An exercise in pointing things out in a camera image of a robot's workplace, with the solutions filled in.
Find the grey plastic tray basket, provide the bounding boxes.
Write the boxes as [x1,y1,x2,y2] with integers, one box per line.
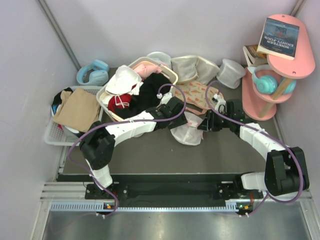
[44,86,103,146]

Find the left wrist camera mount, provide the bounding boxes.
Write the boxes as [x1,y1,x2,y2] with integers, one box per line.
[156,92,173,105]

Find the purple cable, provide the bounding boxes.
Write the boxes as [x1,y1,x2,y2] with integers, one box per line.
[204,80,305,217]
[67,83,187,218]

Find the pink garment in basket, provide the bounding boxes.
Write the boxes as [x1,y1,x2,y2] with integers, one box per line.
[134,64,162,79]

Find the beige folded garment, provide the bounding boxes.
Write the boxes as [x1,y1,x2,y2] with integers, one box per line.
[52,88,100,133]

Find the red garment in basket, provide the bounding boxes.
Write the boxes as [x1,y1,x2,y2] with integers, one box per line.
[107,93,132,113]

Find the grey mesh laundry bag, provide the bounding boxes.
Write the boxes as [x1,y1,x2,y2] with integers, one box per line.
[171,55,220,85]

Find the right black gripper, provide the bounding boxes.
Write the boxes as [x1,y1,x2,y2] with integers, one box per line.
[197,109,233,132]

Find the blue paperback book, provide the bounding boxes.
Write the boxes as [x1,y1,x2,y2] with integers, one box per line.
[256,17,300,61]

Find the pink tiered side shelf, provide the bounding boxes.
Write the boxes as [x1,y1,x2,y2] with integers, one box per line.
[242,14,316,121]

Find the white cylindrical mesh bag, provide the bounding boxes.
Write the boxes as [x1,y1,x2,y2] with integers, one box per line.
[216,58,246,89]

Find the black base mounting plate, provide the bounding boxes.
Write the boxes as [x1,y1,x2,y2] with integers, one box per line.
[85,173,263,208]

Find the white mesh bag behind basket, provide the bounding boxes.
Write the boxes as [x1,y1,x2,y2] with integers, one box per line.
[146,51,172,69]

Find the cream plastic laundry basket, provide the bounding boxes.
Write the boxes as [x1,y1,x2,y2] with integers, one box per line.
[96,57,178,122]

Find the black garment in basket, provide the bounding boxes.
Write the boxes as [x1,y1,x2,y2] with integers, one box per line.
[115,73,171,119]

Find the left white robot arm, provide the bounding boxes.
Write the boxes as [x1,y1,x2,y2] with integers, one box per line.
[79,97,187,199]

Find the white pink-trimmed mesh laundry bag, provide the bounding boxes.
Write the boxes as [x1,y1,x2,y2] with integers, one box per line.
[170,112,204,146]

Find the light blue headphones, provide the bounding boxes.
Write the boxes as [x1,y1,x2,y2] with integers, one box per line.
[76,59,110,86]

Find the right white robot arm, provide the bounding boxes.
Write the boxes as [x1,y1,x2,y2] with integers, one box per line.
[198,96,310,198]

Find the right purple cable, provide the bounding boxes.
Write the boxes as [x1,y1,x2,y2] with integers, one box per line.
[204,80,305,217]

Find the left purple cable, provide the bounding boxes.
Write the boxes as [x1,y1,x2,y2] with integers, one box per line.
[67,83,187,218]

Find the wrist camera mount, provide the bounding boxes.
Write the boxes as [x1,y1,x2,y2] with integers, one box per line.
[212,93,227,113]
[156,92,173,105]

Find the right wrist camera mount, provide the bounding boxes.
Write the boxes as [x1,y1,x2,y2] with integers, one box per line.
[212,93,227,113]

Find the teal headphones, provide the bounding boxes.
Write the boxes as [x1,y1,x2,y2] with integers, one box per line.
[247,65,297,95]

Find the stacked books on shelf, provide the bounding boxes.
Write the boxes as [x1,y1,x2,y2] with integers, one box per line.
[242,44,268,67]

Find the patterned flat laundry bag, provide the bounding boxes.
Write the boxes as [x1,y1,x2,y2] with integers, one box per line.
[174,80,218,116]

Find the grey slotted cable duct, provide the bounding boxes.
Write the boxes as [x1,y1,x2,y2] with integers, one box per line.
[50,201,249,213]

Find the white garment in basket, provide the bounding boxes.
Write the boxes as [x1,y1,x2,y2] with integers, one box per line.
[105,65,142,95]

